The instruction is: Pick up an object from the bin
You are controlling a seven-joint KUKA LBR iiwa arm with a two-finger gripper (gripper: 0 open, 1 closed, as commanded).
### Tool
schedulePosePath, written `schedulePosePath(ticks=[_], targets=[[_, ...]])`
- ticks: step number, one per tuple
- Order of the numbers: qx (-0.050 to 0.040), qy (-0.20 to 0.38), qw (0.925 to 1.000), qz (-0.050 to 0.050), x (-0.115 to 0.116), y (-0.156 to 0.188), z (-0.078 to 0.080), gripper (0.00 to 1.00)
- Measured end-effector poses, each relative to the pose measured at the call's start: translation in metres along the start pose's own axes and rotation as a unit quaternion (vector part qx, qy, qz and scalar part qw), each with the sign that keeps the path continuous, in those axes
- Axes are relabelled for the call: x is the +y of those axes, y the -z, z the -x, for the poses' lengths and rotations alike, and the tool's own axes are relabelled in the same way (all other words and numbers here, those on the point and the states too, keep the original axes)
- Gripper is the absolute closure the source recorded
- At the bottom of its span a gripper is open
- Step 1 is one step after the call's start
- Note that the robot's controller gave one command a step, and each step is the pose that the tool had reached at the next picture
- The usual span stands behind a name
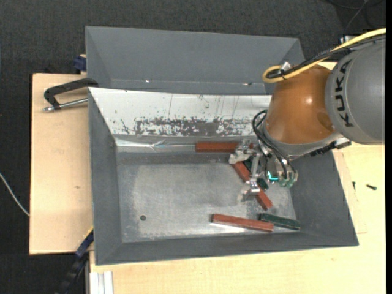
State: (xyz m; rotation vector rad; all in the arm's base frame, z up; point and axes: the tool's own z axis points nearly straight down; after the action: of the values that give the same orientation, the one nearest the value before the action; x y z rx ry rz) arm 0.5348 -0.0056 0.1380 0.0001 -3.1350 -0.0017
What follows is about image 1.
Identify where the black cylinder on white bracket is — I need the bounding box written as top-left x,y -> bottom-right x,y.
309,138 -> 352,158

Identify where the grey metal bin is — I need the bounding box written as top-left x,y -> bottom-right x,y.
85,25 -> 360,266

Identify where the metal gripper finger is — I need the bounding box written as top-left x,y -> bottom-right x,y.
228,139 -> 257,165
239,179 -> 262,203

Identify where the pale wood board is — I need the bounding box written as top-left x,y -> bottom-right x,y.
29,73 -> 94,255

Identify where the red-brown flat block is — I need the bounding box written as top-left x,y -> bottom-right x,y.
195,141 -> 240,154
232,161 -> 274,211
210,213 -> 274,233

